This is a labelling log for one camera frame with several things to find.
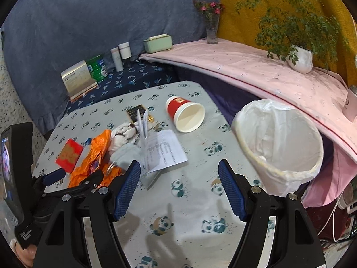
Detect mustard yellow blanket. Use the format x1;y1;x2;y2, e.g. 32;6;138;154
213;0;357;88

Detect white lined trash bin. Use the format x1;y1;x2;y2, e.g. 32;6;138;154
231;99;324;197

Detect red paper cup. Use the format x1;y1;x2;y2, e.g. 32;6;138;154
166;96;206;133

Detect white blender appliance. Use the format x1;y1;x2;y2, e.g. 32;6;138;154
338;177;357;214

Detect white tall tube bottle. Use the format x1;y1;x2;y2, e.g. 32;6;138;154
110;47;123;72

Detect white power cable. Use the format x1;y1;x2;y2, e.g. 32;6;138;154
316;195;357;243

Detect printed white paper sheet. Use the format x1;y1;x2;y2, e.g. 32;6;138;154
144;130;188;173

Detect navy patterned cloth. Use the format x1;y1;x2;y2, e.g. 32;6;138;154
65;60;179;114

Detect person's left hand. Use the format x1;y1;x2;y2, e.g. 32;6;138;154
9;238;37;267

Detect glass vase pink flowers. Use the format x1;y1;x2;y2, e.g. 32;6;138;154
193;0;224;44

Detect white potted green plant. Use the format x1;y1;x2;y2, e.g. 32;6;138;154
235;0;351;70

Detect red gold small packet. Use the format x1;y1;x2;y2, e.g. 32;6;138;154
56;138;83;174

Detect green striped can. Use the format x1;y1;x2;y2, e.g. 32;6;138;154
85;54;108;82

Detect white round jar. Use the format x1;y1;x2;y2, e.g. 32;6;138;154
118;42;131;60

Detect red cloth cover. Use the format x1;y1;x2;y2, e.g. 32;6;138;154
306;200;352;241

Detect gold black cigarette box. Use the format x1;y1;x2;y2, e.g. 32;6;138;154
126;105;146;123

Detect mint green tissue box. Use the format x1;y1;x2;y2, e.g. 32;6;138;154
143;34;172;54

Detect panda print tablecloth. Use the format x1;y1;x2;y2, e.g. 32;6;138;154
33;81;261;267

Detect grey white knotted cloth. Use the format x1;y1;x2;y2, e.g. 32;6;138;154
108;122;139;154

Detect pink bed sheet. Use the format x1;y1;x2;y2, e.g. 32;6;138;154
140;39;356;160

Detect phone on left gripper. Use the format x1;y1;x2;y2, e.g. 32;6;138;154
1;122;36;249

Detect orange plastic wrapper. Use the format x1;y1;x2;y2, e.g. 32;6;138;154
68;129;123;188

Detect pink insulated mug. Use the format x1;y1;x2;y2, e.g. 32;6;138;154
342;85;357;122

